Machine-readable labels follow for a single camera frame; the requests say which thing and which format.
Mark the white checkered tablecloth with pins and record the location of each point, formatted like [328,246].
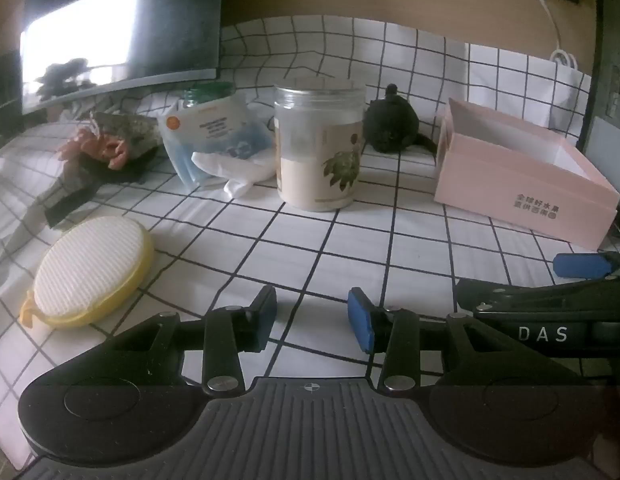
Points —
[300,252]

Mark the black plush toy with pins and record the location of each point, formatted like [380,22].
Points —
[390,127]

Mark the black object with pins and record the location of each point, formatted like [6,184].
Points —
[4,90]

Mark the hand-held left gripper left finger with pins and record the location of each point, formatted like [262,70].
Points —
[262,312]

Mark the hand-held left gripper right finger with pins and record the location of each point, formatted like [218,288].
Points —
[361,321]

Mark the clear jar with beige powder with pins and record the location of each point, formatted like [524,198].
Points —
[317,175]

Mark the pink flower bouquet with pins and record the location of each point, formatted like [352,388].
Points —
[109,152]

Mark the yellow white oval sponge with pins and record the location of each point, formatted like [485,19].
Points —
[89,260]

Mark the grey flat object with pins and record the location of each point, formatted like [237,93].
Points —
[609,152]

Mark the pink cardboard box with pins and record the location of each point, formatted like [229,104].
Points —
[520,190]

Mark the dark monitor screen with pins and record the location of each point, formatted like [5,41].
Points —
[164,20]

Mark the green lid jar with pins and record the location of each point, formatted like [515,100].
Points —
[209,92]

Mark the white paper bag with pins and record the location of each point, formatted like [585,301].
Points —
[570,102]

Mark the blue wet wipes packet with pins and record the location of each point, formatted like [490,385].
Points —
[209,127]

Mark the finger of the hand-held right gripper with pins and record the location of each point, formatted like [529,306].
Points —
[580,265]
[530,296]

